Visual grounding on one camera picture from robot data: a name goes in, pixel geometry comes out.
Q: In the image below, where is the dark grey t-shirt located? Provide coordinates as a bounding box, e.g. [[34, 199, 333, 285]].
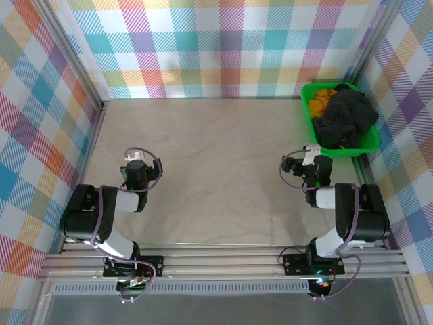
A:
[[313, 89, 379, 150]]

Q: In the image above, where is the green plastic basket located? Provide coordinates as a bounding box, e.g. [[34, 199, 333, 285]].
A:
[[300, 82, 382, 158]]

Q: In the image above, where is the mustard yellow t-shirt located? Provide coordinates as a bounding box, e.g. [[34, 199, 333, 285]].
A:
[[307, 87, 339, 118]]

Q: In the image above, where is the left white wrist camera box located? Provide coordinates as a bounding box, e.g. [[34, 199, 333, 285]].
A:
[[124, 150, 147, 163]]

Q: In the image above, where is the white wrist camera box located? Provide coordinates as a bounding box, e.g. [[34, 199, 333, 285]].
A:
[[302, 144, 321, 167], [124, 150, 147, 163]]

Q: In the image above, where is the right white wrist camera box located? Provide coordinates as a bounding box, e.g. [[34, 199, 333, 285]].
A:
[[302, 144, 321, 167]]

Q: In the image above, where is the right aluminium side rail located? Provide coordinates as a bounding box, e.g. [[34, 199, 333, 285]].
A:
[[351, 156, 386, 251]]

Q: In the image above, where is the aluminium side rail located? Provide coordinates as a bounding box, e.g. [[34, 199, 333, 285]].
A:
[[58, 101, 110, 255], [351, 156, 386, 251]]

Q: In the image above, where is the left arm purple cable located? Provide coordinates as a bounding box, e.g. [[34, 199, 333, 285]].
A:
[[90, 147, 161, 304]]

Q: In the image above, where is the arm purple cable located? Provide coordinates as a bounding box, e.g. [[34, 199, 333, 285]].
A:
[[279, 150, 361, 301], [90, 147, 161, 304]]

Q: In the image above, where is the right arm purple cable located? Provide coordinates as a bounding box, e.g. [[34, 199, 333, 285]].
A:
[[279, 150, 361, 301]]

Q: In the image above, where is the left aluminium side rail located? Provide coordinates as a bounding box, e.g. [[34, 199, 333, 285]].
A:
[[58, 101, 110, 255]]

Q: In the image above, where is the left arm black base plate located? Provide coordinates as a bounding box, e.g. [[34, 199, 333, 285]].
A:
[[103, 255, 165, 278]]

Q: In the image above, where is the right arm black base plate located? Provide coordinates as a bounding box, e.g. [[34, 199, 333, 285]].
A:
[[281, 252, 346, 276]]

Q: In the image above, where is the long aluminium base rail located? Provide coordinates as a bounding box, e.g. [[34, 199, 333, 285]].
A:
[[37, 242, 411, 282]]

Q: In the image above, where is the grey slotted cable duct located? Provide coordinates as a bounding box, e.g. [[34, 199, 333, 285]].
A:
[[53, 282, 312, 296]]

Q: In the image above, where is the left aluminium corner post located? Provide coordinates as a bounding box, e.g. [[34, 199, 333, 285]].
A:
[[33, 0, 111, 114]]

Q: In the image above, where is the aluminium corner post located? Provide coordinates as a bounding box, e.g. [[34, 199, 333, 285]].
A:
[[33, 0, 111, 114], [344, 0, 407, 86]]

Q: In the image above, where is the right aluminium corner post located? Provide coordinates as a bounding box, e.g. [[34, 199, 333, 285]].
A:
[[344, 0, 407, 86]]

